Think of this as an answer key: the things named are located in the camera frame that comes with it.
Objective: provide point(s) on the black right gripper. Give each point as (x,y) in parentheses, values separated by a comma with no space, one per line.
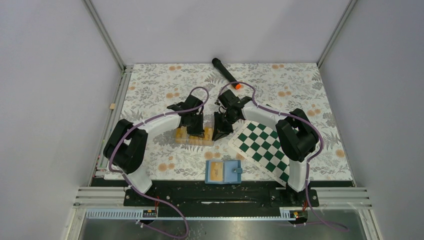
(220,131)

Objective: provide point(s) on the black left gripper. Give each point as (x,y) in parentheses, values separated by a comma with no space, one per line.
(199,131)

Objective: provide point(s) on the clear box with orange cards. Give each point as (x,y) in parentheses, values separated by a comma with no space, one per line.
(181,136)

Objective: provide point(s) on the orange credit card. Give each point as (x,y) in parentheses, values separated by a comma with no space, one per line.
(216,171)

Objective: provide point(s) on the blue card holder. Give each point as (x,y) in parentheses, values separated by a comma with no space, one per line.
(232,172)

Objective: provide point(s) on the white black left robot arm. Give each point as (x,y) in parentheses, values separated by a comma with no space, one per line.
(126,146)

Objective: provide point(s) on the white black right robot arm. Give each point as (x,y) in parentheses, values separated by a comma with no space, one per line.
(297,136)

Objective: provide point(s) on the floral tablecloth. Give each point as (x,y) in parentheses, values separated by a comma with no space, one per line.
(283,86)

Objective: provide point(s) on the green white checkered board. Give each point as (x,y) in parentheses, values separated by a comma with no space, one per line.
(259,145)

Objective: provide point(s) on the black marker orange tip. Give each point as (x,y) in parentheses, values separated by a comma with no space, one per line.
(227,75)

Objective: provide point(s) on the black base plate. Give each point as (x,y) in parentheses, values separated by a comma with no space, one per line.
(198,199)

